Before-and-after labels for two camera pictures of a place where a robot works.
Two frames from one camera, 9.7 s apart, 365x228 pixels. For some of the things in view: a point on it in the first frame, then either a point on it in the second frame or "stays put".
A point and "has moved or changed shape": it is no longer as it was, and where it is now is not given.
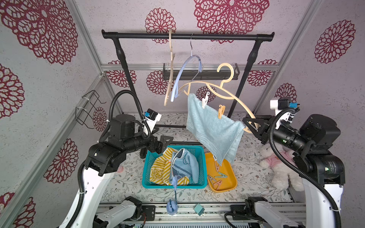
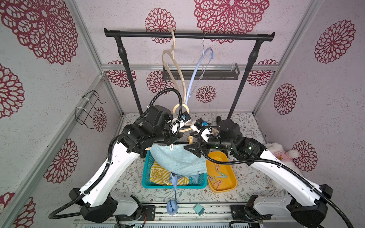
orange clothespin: (221, 110) -> (190, 139)
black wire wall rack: (86, 105) stays put
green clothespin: (223, 176) stays put
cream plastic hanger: (172, 56) has moved or changed shape
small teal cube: (199, 209) stays put
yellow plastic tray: (220, 178) stays put
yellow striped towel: (159, 172) stays put
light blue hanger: (182, 68) -> (196, 67)
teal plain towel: (221, 137) -> (179, 160)
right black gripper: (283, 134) -> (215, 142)
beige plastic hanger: (222, 91) -> (185, 104)
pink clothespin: (218, 183) stays put
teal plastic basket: (197, 152) stays put
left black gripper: (160, 147) -> (174, 137)
